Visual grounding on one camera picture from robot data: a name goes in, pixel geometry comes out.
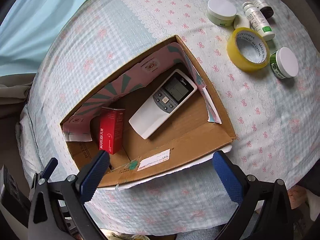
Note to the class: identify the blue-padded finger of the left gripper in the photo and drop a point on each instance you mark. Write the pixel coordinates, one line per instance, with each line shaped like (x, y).
(49, 168)

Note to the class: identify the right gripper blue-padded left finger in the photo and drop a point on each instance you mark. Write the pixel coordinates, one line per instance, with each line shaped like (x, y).
(58, 208)

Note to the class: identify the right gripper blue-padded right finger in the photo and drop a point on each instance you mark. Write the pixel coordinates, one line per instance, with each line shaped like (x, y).
(275, 219)

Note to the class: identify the red carton box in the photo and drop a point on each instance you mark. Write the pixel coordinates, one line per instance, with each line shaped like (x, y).
(111, 129)

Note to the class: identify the green jar with white lid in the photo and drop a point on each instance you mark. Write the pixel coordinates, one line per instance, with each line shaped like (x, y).
(284, 63)

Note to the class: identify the white Midea remote control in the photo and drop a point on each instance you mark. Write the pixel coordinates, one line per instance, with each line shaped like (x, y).
(161, 105)

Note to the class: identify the yellow tape roll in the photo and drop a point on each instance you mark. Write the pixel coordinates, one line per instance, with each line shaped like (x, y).
(247, 50)

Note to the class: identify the white vitamin pill bottle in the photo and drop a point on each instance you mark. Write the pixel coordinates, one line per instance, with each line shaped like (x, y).
(258, 21)

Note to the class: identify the white earbuds case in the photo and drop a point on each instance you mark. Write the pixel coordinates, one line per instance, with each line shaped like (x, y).
(241, 22)

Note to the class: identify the black-capped small jar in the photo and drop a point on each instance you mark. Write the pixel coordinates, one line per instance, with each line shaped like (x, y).
(264, 8)

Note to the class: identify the white-lidded cream jar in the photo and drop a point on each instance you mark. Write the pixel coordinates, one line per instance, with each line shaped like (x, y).
(221, 12)

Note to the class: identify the person's right hand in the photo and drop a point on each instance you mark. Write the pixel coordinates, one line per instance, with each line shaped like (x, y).
(297, 196)

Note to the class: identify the brown cardboard box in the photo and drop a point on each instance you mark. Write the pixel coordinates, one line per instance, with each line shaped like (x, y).
(150, 142)

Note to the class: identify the light blue hanging cloth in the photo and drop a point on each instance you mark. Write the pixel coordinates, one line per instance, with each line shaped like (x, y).
(29, 29)

